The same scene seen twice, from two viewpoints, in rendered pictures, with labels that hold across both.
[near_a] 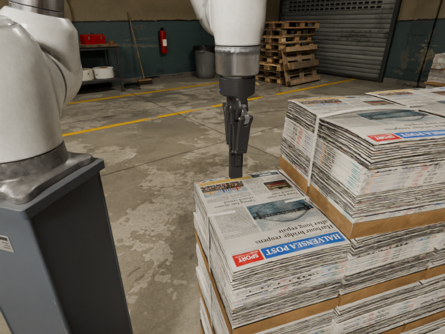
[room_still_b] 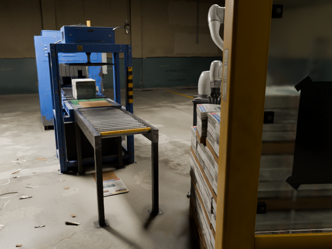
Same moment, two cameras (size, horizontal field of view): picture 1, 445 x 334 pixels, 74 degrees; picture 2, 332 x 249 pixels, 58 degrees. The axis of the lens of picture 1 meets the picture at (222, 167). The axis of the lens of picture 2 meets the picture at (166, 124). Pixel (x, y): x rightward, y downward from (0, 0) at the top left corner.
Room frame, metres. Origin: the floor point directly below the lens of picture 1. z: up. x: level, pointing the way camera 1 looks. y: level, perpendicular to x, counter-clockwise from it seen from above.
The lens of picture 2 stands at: (0.82, -2.51, 1.43)
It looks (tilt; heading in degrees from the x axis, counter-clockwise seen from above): 13 degrees down; 104
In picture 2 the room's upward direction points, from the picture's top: straight up
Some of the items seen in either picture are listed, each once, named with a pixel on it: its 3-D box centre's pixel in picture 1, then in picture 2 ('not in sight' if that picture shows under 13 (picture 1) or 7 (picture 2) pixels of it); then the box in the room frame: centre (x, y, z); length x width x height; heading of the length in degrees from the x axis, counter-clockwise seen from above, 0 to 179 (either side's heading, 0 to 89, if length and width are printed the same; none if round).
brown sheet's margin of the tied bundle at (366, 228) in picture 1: (381, 203); (208, 135); (0.62, -0.40, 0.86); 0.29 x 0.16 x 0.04; 104
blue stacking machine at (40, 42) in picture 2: not in sight; (69, 73); (-2.71, 3.26, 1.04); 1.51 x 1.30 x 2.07; 128
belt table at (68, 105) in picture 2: not in sight; (91, 106); (-1.09, 1.08, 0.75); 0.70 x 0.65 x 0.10; 128
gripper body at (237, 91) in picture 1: (236, 97); (215, 93); (0.63, -0.03, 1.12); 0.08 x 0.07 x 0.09; 18
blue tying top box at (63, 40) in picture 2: not in sight; (87, 36); (-1.09, 1.08, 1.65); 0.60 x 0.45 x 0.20; 38
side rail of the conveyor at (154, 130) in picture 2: not in sight; (132, 120); (-0.27, 0.43, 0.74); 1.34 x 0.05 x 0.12; 128
